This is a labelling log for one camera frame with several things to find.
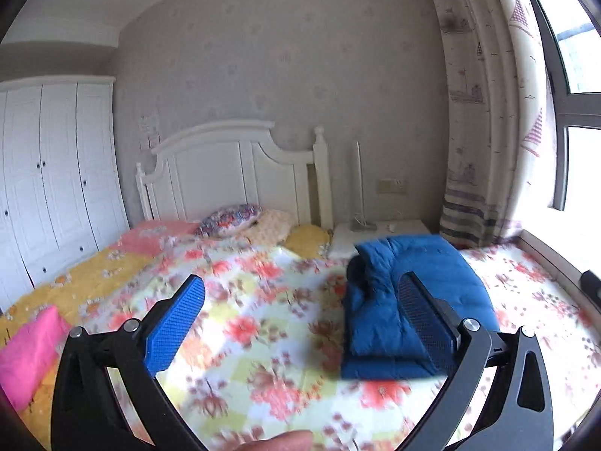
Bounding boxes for patterned pillow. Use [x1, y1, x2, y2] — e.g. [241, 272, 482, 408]
[196, 203, 264, 239]

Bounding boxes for bright pink pillow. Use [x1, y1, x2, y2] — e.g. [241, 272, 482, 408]
[0, 305, 71, 412]

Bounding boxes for window ledge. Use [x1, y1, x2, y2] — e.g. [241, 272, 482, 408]
[512, 230, 601, 301]

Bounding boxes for yellow pillow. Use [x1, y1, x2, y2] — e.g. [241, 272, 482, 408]
[284, 224, 332, 259]

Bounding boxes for floral bed sheet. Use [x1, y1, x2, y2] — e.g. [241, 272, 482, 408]
[28, 237, 597, 451]

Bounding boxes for yellow flowered quilt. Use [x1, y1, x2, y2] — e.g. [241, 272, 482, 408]
[0, 239, 189, 437]

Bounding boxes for blue quilted jacket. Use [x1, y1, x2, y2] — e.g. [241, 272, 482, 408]
[340, 235, 501, 381]

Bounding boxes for window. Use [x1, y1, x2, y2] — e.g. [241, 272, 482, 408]
[514, 0, 601, 212]

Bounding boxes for wall paper notes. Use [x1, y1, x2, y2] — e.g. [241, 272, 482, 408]
[140, 110, 161, 148]

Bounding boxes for pale pink pillow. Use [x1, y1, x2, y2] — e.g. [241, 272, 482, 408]
[116, 220, 200, 257]

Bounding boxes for white pole lamp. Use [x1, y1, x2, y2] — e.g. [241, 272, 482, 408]
[351, 141, 376, 232]

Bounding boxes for printed curtain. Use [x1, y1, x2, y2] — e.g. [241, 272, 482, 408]
[420, 0, 559, 250]

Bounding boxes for white wardrobe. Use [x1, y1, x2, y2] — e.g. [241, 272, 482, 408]
[0, 76, 130, 313]

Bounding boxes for white wooden headboard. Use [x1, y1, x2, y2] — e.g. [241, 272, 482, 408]
[136, 121, 334, 231]

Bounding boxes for white nightstand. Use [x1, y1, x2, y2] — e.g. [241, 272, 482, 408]
[328, 220, 433, 260]

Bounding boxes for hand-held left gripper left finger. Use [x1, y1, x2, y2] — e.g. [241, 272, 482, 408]
[51, 274, 207, 451]

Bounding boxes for cream pillow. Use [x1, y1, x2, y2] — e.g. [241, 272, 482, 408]
[242, 209, 296, 245]

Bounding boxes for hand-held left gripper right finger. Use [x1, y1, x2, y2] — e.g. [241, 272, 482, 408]
[397, 271, 555, 451]

